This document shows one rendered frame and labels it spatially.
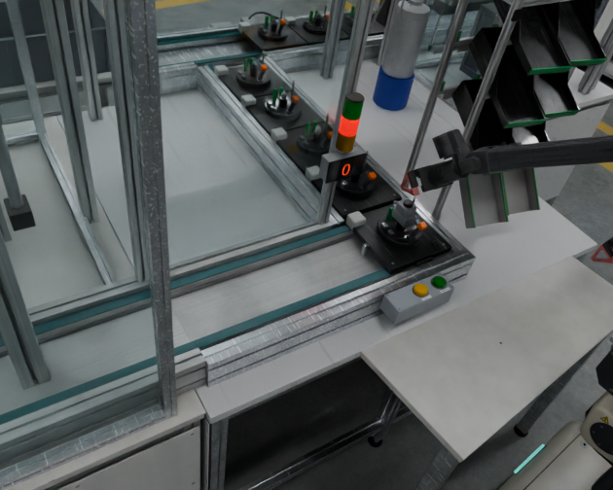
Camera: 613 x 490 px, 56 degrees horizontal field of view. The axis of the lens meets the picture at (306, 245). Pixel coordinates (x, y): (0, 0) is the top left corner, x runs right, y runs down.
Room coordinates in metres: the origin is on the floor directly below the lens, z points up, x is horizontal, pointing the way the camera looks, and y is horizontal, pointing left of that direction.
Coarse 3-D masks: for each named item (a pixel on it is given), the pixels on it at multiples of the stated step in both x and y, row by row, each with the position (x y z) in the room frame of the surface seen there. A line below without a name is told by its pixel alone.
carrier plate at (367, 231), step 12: (372, 216) 1.40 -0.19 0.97; (420, 216) 1.44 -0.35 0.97; (360, 228) 1.33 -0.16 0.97; (372, 228) 1.34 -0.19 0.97; (432, 228) 1.39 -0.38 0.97; (360, 240) 1.30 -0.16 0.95; (372, 240) 1.28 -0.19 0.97; (420, 240) 1.32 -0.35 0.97; (432, 240) 1.33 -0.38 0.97; (444, 240) 1.34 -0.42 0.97; (372, 252) 1.25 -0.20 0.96; (384, 252) 1.24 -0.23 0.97; (396, 252) 1.25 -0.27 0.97; (408, 252) 1.26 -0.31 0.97; (420, 252) 1.27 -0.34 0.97; (432, 252) 1.28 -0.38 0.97; (444, 252) 1.31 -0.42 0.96; (384, 264) 1.20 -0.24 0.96; (396, 264) 1.20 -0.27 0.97; (408, 264) 1.21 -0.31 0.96
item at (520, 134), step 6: (522, 126) 1.64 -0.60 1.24; (528, 126) 1.65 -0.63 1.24; (534, 126) 1.66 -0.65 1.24; (540, 126) 1.65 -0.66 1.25; (516, 132) 1.61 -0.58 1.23; (522, 132) 1.62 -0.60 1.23; (528, 132) 1.63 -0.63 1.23; (534, 132) 1.64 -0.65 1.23; (540, 132) 1.64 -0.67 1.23; (516, 138) 1.59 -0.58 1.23; (522, 138) 1.60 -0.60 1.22; (528, 138) 1.61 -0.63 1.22; (534, 138) 1.61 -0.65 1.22; (540, 138) 1.62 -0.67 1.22; (546, 138) 1.61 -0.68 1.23
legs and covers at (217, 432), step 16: (336, 368) 0.92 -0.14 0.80; (304, 384) 0.86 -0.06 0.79; (384, 400) 1.17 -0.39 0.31; (400, 400) 1.15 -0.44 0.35; (384, 416) 1.14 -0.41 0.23; (400, 416) 1.19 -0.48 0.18; (208, 432) 0.69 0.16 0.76; (224, 432) 0.71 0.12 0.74; (352, 432) 1.08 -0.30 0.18; (368, 432) 1.10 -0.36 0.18; (384, 432) 1.15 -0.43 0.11; (208, 448) 0.69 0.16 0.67; (224, 448) 0.71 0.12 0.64; (320, 448) 1.00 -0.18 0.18; (336, 448) 1.01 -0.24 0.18; (208, 464) 0.70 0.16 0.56; (224, 464) 0.71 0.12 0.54; (288, 464) 0.92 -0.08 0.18; (304, 464) 0.93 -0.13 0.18; (208, 480) 0.70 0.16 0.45; (256, 480) 0.84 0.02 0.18; (272, 480) 0.85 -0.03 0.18
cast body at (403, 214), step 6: (408, 198) 1.37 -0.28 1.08; (396, 204) 1.35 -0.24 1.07; (402, 204) 1.34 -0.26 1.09; (408, 204) 1.33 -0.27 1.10; (414, 204) 1.35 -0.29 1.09; (396, 210) 1.34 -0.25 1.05; (402, 210) 1.32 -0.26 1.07; (408, 210) 1.32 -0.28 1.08; (414, 210) 1.33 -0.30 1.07; (396, 216) 1.34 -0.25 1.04; (402, 216) 1.32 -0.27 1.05; (408, 216) 1.32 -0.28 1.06; (414, 216) 1.33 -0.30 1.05; (402, 222) 1.31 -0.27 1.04; (408, 222) 1.31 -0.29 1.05; (414, 222) 1.33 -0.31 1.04
